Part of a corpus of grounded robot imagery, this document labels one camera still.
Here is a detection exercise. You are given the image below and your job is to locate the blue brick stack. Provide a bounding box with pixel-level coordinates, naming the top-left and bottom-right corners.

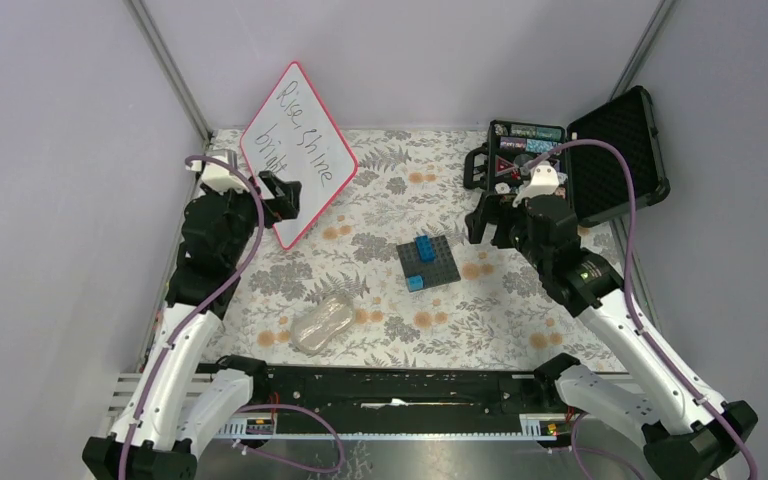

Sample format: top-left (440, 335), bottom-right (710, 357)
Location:
top-left (414, 235), bottom-right (436, 263)

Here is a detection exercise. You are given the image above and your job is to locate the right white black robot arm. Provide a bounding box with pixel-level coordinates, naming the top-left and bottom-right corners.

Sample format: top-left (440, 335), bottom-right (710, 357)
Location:
top-left (465, 192), bottom-right (758, 479)

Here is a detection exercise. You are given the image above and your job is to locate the red framed whiteboard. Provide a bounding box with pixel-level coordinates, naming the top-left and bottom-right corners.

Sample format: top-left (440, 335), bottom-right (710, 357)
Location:
top-left (239, 61), bottom-right (359, 250)

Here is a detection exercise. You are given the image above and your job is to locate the small light blue brick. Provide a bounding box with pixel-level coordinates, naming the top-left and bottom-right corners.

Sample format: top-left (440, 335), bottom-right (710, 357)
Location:
top-left (406, 275), bottom-right (425, 292)

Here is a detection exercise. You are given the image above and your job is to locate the purple cable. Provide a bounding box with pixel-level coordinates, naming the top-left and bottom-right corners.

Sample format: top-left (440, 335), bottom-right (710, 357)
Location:
top-left (521, 139), bottom-right (760, 480)
top-left (116, 154), bottom-right (347, 480)

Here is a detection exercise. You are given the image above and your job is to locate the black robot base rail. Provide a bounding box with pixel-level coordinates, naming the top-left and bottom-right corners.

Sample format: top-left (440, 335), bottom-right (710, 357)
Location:
top-left (197, 355), bottom-right (577, 438)

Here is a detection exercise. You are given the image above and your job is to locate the black poker chip case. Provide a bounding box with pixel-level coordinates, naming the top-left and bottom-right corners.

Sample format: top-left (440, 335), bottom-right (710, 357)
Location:
top-left (463, 86), bottom-right (670, 227)

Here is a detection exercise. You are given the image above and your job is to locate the dark grey brick baseplate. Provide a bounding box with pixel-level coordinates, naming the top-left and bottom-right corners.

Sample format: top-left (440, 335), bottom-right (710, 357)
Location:
top-left (396, 235), bottom-right (461, 291)

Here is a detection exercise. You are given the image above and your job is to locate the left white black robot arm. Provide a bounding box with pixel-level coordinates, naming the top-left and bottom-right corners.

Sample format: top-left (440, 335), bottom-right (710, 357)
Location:
top-left (82, 172), bottom-right (302, 479)

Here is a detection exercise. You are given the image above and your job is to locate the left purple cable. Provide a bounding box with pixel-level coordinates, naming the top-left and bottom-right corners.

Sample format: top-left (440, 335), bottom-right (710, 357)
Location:
top-left (116, 154), bottom-right (347, 480)

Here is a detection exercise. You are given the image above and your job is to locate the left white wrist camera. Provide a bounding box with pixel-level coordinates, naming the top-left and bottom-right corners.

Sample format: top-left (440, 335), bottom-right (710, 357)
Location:
top-left (185, 149), bottom-right (249, 195)

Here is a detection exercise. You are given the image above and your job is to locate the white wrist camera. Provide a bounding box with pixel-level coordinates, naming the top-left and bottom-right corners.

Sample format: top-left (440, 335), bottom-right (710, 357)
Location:
top-left (185, 149), bottom-right (249, 195)
top-left (512, 161), bottom-right (568, 208)

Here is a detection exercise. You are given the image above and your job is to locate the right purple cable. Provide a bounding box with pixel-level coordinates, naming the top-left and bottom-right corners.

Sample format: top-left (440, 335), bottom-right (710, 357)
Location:
top-left (521, 139), bottom-right (760, 480)

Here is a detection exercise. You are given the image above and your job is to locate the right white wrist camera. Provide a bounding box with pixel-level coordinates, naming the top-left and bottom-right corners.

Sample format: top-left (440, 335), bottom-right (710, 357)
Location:
top-left (512, 161), bottom-right (568, 208)

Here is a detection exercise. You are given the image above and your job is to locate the floral table mat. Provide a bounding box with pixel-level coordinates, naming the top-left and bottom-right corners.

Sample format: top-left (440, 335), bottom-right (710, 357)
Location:
top-left (204, 130), bottom-right (622, 372)

